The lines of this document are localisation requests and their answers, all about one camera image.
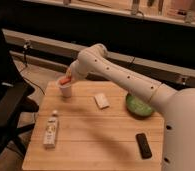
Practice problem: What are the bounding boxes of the green bowl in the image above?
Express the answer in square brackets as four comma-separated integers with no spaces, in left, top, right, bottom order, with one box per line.
[125,94,154,117]

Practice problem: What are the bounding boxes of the white ceramic cup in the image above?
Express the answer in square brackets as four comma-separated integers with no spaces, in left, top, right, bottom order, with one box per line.
[58,81,72,98]

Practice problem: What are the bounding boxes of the white lotion tube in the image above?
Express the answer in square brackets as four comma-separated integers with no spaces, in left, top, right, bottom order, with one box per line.
[43,110,59,148]

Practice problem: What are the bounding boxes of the black floor cable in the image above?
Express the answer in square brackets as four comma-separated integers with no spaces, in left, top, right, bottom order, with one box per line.
[10,41,46,96]

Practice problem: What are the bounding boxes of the black remote control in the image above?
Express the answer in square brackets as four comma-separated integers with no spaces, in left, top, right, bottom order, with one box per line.
[136,133,152,159]

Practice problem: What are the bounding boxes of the small white block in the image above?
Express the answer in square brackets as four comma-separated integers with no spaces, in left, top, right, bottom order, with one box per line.
[94,93,109,109]

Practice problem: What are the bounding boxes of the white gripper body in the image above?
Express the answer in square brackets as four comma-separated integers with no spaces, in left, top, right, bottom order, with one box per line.
[66,61,86,82]

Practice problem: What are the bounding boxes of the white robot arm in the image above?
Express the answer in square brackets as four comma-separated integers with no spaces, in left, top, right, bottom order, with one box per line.
[67,44,195,171]

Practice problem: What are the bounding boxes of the black office chair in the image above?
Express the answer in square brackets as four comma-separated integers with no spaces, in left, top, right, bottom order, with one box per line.
[0,13,40,166]

